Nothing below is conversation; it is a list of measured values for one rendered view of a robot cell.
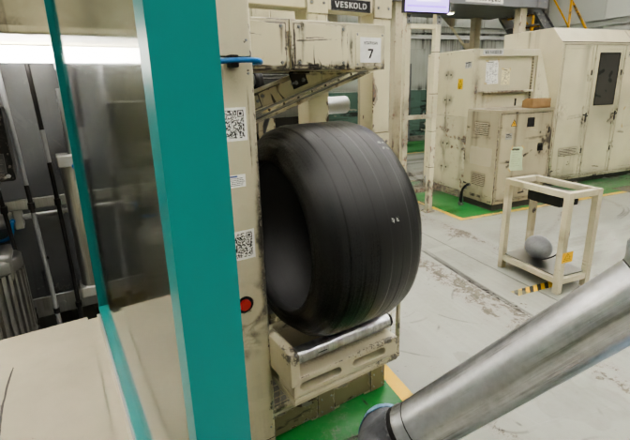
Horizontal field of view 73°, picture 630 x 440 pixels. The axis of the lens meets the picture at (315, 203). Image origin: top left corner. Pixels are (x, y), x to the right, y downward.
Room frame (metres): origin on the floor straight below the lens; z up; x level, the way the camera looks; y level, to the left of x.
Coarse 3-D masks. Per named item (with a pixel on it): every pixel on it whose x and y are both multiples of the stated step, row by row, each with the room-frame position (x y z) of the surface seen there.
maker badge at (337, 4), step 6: (336, 0) 1.82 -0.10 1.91; (342, 0) 1.84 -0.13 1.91; (348, 0) 1.85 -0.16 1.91; (354, 0) 1.87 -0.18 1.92; (360, 0) 1.88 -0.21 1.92; (336, 6) 1.82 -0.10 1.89; (342, 6) 1.84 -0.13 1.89; (348, 6) 1.85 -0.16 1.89; (354, 6) 1.87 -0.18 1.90; (360, 6) 1.88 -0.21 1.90; (366, 6) 1.90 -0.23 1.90; (366, 12) 1.90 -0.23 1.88
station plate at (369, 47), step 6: (360, 42) 1.49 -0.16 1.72; (366, 42) 1.50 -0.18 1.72; (372, 42) 1.52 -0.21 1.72; (378, 42) 1.53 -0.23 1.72; (360, 48) 1.49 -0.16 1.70; (366, 48) 1.50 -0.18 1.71; (372, 48) 1.52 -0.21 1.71; (378, 48) 1.53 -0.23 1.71; (360, 54) 1.49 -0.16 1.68; (366, 54) 1.50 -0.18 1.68; (372, 54) 1.52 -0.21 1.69; (378, 54) 1.53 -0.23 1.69; (360, 60) 1.49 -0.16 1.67; (366, 60) 1.50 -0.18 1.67; (372, 60) 1.52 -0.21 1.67; (378, 60) 1.53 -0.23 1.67
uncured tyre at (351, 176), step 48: (288, 144) 1.05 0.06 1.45; (336, 144) 1.04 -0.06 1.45; (288, 192) 1.45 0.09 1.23; (336, 192) 0.93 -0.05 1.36; (384, 192) 0.98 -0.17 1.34; (288, 240) 1.41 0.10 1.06; (336, 240) 0.89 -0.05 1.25; (384, 240) 0.93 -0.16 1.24; (288, 288) 1.28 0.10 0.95; (336, 288) 0.89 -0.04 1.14; (384, 288) 0.94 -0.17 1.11
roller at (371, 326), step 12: (360, 324) 1.09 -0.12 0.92; (372, 324) 1.10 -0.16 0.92; (384, 324) 1.11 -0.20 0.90; (324, 336) 1.03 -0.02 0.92; (336, 336) 1.03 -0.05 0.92; (348, 336) 1.04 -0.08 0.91; (360, 336) 1.06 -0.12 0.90; (300, 348) 0.98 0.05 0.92; (312, 348) 0.99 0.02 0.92; (324, 348) 1.00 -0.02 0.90; (336, 348) 1.02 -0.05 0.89; (300, 360) 0.96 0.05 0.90
